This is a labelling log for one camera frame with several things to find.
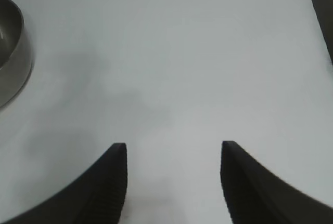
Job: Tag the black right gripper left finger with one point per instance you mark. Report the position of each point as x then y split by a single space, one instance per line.
99 190

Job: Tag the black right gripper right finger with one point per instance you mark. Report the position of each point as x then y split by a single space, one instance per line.
255 190

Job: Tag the stainless steel mixing bowl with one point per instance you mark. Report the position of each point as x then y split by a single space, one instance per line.
13 52

